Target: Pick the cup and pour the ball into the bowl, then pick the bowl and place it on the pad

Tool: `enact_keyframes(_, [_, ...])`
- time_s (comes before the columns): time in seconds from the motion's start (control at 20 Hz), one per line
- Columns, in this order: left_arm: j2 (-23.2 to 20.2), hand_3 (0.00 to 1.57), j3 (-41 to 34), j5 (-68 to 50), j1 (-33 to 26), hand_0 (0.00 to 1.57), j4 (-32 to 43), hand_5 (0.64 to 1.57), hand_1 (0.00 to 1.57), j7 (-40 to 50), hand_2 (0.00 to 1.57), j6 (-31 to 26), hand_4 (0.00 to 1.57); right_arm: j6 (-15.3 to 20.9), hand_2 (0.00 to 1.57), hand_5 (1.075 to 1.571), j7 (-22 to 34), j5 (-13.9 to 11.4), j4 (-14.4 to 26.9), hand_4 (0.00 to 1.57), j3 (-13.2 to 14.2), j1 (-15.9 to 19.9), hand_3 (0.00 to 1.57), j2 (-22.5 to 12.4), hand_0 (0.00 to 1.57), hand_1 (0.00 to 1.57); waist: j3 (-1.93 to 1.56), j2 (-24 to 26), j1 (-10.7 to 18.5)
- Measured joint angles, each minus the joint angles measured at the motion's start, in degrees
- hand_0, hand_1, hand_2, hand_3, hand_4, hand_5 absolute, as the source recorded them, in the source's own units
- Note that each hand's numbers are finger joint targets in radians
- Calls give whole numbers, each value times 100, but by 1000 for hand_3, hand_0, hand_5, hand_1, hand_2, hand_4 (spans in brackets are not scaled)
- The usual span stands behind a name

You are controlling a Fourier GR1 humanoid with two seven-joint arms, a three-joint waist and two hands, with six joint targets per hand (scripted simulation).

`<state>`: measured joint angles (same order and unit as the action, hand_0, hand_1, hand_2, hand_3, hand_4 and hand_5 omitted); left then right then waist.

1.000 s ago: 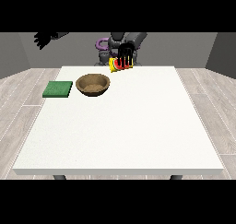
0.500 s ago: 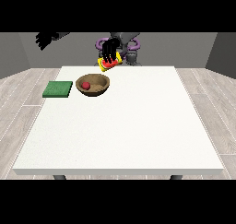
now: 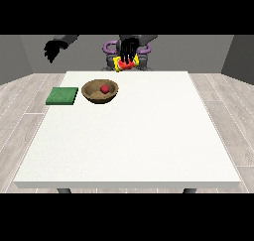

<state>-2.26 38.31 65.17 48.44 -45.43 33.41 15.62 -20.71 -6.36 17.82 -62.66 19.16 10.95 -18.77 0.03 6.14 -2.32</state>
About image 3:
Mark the brown wooden bowl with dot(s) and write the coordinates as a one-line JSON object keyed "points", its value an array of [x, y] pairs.
{"points": [[95, 94]]}

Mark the yellow cup with melon print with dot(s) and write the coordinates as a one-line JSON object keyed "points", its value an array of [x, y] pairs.
{"points": [[126, 65]]}

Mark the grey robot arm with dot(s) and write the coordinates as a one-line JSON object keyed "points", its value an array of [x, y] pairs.
{"points": [[144, 38], [67, 38]]}

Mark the dark table leg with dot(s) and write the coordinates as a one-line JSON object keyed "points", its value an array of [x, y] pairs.
{"points": [[64, 190], [190, 190]]}

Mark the grey robot trunk purple rings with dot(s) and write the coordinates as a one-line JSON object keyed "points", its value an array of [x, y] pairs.
{"points": [[110, 58]]}

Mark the small red ball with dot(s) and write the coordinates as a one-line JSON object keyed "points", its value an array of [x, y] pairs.
{"points": [[105, 88]]}

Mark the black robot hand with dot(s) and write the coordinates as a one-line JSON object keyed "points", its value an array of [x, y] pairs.
{"points": [[128, 49], [52, 51]]}

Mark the green square pad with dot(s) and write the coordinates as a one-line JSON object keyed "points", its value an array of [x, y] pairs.
{"points": [[61, 96]]}

